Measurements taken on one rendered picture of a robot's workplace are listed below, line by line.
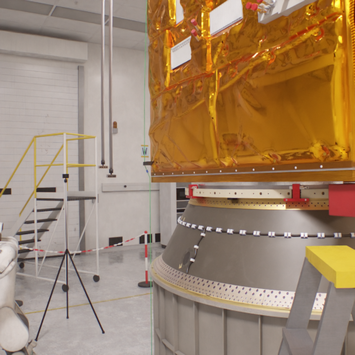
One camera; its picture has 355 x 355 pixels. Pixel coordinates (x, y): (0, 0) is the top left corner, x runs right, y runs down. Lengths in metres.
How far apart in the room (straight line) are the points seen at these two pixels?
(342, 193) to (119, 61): 9.18
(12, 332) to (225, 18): 2.12
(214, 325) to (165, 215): 8.03
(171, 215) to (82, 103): 3.51
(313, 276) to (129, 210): 8.91
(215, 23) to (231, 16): 0.16
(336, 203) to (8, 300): 1.70
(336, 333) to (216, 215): 1.27
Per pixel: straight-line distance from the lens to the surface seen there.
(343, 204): 1.78
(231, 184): 2.24
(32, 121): 9.52
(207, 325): 2.16
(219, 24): 2.53
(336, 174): 1.75
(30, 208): 7.13
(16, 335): 2.28
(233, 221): 2.17
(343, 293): 1.16
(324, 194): 2.05
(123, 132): 10.18
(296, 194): 2.03
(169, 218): 9.83
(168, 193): 9.82
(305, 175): 1.86
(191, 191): 2.50
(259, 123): 2.04
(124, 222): 10.16
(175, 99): 2.83
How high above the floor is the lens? 1.77
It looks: 1 degrees up
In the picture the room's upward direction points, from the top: 1 degrees counter-clockwise
